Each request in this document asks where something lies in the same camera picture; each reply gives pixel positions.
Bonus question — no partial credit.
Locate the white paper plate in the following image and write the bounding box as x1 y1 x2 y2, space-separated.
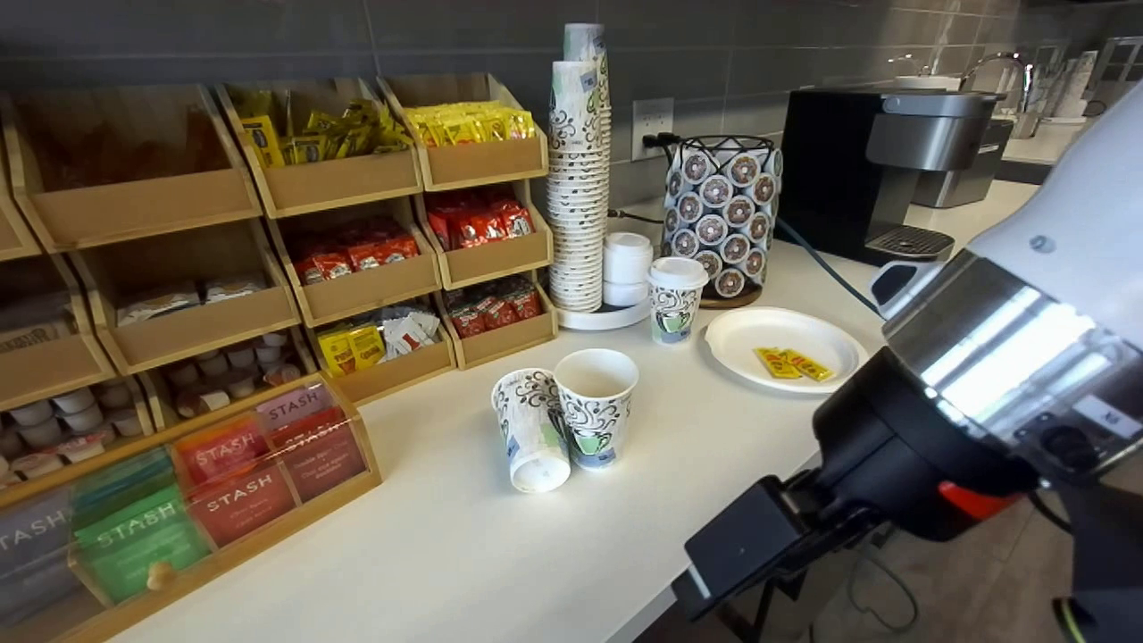
698 304 870 401

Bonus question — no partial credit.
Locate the patterned coffee pod container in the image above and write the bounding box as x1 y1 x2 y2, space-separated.
656 131 786 308

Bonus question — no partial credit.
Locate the maroon tea bag stack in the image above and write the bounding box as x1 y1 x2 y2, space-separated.
251 377 369 505

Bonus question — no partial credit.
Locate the yellow condiment packet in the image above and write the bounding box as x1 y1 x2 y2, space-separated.
751 342 799 382
783 349 835 387

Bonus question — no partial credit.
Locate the white wall outlet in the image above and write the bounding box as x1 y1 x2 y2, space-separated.
626 96 679 165

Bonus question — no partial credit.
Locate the black wall plug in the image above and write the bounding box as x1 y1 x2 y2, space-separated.
640 126 692 156

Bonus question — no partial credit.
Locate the wooden tea bag box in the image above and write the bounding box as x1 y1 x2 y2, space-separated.
0 373 387 643

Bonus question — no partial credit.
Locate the creamer cup pile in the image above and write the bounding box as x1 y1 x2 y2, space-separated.
0 387 146 486
158 333 307 420

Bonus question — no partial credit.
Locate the grey countertop appliance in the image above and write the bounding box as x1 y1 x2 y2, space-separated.
908 109 1014 211

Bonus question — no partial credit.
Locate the silver metal faucet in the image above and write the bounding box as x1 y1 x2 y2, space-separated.
961 48 1075 134

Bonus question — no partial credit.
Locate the thin grey power cable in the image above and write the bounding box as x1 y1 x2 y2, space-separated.
780 219 886 317

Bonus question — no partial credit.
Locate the stack of white cup lids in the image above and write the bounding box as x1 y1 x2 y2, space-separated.
601 227 656 312

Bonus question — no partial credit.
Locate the red tea bag stack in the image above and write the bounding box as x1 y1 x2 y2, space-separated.
170 414 299 551

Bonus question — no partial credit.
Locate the tall stack of paper cups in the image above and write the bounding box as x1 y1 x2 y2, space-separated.
545 17 613 313

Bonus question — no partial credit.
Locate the grey floor cable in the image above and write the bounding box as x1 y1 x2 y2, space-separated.
832 538 926 638

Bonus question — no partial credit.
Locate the grey tea bag stack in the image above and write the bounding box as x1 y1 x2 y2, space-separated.
0 491 108 638

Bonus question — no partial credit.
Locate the white packet pile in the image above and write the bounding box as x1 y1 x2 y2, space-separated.
374 304 442 360

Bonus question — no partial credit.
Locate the floral paper coffee cup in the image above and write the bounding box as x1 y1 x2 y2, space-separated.
487 363 576 498
642 252 710 349
549 345 642 473

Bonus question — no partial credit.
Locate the green tea bag stack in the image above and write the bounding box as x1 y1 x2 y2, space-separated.
69 445 215 605

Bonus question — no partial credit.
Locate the pale sugar packet pile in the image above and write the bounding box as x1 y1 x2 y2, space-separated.
115 280 265 333

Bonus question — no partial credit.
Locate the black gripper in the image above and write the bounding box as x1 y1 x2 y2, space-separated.
679 345 1042 626

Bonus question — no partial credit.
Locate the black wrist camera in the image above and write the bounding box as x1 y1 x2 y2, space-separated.
1010 395 1143 486

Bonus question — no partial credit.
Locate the red condiment packet pile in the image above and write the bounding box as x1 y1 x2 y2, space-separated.
424 189 537 252
288 224 423 287
446 281 545 339

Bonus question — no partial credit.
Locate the yellow tea packet pile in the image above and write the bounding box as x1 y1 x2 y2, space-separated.
313 323 387 382

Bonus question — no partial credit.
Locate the black coffee machine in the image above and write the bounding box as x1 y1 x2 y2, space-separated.
780 82 1004 270

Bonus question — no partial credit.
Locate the yellow sweetener packet pile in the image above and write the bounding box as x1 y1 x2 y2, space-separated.
402 101 538 152
229 86 406 173

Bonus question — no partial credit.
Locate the small white dish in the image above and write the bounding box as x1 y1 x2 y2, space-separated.
554 300 652 335

